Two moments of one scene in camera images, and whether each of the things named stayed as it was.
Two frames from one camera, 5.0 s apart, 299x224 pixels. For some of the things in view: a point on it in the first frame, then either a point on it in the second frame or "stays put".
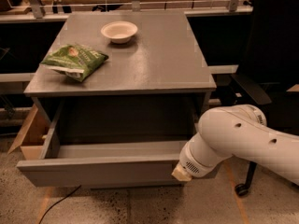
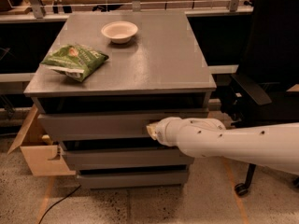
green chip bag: (75, 61) stays put
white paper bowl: (120, 32) stays put
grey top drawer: (135, 163) → (109, 126)
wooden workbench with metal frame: (47, 3) stays put
